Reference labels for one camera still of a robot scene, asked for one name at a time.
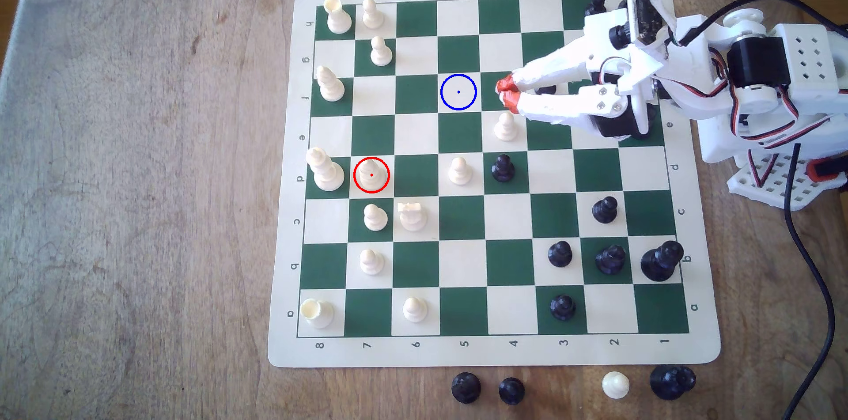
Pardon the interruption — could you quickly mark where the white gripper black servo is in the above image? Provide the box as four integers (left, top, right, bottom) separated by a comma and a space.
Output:
496, 8, 673, 141

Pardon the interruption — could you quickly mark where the white chess bishop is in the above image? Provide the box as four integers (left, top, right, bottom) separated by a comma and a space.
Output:
316, 65, 346, 103
358, 162, 386, 190

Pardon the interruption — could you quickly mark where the white chess knight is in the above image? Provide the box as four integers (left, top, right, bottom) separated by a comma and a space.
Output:
397, 201, 429, 233

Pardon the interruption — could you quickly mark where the green white chess board mat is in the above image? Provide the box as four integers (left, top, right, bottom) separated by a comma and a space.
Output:
267, 0, 722, 368

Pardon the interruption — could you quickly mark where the black chess king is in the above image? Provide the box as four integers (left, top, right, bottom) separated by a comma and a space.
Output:
640, 240, 685, 283

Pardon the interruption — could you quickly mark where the white chess rook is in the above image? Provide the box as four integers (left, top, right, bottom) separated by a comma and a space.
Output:
325, 0, 353, 34
300, 299, 335, 330

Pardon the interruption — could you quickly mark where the white chess queen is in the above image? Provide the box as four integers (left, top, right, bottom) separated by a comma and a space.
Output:
306, 147, 345, 192

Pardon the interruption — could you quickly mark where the black chess queen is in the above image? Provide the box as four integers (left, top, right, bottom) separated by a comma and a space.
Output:
649, 365, 697, 401

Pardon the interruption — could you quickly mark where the black pawn row b right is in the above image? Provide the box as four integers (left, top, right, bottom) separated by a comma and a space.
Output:
595, 244, 627, 276

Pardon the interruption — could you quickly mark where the red clamp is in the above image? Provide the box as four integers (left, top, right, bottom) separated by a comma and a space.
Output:
806, 156, 848, 184

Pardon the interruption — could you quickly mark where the black cable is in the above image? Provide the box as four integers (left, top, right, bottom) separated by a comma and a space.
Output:
676, 0, 848, 420

